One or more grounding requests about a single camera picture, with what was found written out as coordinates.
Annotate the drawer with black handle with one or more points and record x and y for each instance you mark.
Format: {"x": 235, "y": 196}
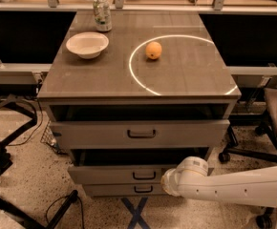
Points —
{"x": 125, "y": 174}
{"x": 139, "y": 134}
{"x": 123, "y": 190}

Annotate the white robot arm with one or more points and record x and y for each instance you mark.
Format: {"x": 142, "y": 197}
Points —
{"x": 190, "y": 179}

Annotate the grey drawer cabinet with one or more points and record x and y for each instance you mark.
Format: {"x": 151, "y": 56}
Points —
{"x": 189, "y": 81}

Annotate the orange fruit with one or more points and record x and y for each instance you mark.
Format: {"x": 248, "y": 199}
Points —
{"x": 153, "y": 50}

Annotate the white bowl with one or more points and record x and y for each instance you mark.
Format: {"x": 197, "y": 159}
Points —
{"x": 87, "y": 45}

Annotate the green white soda can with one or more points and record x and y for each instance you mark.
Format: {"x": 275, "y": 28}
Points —
{"x": 102, "y": 14}

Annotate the blue tape cross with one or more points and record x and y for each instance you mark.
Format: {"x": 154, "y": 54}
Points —
{"x": 136, "y": 213}

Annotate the black office chair right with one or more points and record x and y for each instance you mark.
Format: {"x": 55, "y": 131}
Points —
{"x": 267, "y": 126}

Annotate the black chair left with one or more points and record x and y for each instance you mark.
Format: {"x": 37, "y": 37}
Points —
{"x": 23, "y": 107}

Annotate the wire mesh basket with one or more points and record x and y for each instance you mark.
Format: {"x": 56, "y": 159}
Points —
{"x": 48, "y": 139}

